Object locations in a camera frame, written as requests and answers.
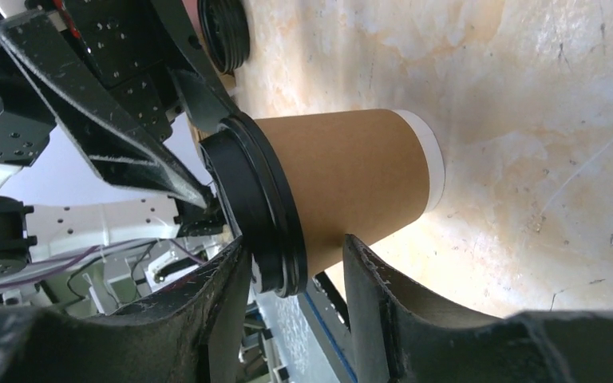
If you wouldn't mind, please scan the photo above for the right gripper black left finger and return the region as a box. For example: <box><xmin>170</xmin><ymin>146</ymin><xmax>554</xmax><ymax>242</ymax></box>
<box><xmin>0</xmin><ymin>238</ymin><xmax>251</xmax><ymax>382</ymax></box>

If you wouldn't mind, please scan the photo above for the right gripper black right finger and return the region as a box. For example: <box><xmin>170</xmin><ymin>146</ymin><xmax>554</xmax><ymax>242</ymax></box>
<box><xmin>343</xmin><ymin>235</ymin><xmax>613</xmax><ymax>382</ymax></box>

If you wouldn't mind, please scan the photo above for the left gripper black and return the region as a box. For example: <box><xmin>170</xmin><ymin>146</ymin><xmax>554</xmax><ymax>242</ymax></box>
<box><xmin>0</xmin><ymin>0</ymin><xmax>240</xmax><ymax>208</ymax></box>

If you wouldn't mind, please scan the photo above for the brown paper coffee cup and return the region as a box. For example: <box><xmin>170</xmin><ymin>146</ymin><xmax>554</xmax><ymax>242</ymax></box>
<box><xmin>258</xmin><ymin>109</ymin><xmax>445</xmax><ymax>276</ymax></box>

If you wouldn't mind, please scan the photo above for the black cup lid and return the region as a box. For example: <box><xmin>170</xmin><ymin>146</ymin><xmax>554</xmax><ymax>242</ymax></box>
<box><xmin>200</xmin><ymin>113</ymin><xmax>309</xmax><ymax>298</ymax></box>

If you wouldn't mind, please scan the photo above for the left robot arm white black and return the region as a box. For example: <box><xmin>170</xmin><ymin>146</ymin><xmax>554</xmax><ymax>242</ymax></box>
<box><xmin>0</xmin><ymin>1</ymin><xmax>239</xmax><ymax>287</ymax></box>

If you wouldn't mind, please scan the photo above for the black lid stack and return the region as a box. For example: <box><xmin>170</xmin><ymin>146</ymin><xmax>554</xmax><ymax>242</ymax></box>
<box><xmin>197</xmin><ymin>0</ymin><xmax>251</xmax><ymax>75</ymax></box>

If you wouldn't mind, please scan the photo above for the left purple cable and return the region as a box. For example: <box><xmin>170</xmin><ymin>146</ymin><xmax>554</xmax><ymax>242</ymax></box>
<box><xmin>0</xmin><ymin>238</ymin><xmax>207</xmax><ymax>290</ymax></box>

